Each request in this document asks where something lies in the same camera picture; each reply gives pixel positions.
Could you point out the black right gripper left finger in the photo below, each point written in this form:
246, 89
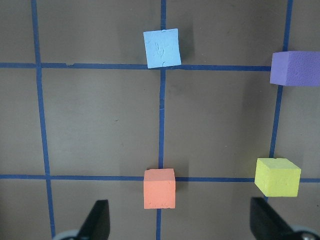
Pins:
97, 224

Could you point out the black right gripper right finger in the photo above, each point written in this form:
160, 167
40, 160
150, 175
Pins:
266, 224

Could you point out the light blue foam block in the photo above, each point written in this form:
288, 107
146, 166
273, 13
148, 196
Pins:
162, 48

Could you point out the yellow-green foam block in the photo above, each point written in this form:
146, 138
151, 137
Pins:
277, 177

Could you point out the purple foam block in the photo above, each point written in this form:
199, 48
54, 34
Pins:
295, 69

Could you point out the orange foam block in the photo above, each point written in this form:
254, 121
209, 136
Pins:
159, 189

